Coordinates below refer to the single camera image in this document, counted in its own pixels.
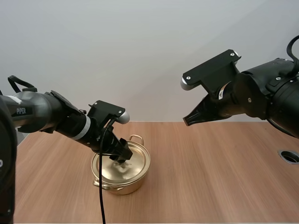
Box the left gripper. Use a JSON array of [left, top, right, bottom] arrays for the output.
[[90, 120, 134, 164]]

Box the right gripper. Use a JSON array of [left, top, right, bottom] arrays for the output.
[[183, 82, 237, 127]]

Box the gold pot lid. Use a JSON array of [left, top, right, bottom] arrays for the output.
[[91, 141, 150, 182]]

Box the gold pot with two handles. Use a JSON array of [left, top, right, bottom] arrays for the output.
[[91, 134, 151, 196]]

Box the black cable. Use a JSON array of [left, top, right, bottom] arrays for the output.
[[97, 118, 116, 224], [286, 35, 299, 76], [7, 75, 38, 94]]

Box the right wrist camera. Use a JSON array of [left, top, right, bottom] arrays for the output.
[[180, 49, 242, 101]]

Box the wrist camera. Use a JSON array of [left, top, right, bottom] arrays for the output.
[[180, 49, 242, 101], [86, 100, 130, 128]]

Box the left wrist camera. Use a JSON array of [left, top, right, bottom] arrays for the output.
[[86, 100, 130, 128]]

